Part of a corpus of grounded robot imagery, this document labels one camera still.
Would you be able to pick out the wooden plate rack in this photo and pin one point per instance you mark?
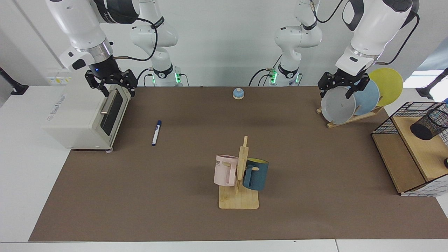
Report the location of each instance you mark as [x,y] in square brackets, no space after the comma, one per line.
[353,118]

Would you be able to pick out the light blue plate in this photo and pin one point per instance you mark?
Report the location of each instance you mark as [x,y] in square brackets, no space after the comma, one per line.
[367,99]

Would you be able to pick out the brown table cloth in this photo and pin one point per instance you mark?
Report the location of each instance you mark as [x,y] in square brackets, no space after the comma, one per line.
[196,168]

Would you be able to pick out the wooden cup stand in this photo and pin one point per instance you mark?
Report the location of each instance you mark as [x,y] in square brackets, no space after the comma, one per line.
[239,201]

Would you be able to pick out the grey plate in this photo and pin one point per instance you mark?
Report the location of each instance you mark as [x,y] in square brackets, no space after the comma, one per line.
[336,110]

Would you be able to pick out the pink cup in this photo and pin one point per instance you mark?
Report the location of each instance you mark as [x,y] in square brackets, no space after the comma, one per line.
[224,171]

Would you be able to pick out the small blue round thing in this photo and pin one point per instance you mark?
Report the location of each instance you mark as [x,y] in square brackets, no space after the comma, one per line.
[238,93]

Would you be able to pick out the dark teal cup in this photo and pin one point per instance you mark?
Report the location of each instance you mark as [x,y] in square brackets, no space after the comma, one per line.
[259,176]

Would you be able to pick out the white marker with blue cap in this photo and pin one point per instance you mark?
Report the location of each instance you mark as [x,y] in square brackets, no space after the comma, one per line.
[156,133]

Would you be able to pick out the yellow plate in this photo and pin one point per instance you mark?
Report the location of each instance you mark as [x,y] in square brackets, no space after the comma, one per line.
[388,84]

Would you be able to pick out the black mesh pen holder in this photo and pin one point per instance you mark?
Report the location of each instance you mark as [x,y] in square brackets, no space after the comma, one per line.
[425,127]

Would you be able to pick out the white wall socket box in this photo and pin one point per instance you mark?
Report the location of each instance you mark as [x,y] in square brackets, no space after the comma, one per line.
[57,79]

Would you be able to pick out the pale toaster oven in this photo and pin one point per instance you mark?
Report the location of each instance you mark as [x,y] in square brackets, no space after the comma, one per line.
[75,119]

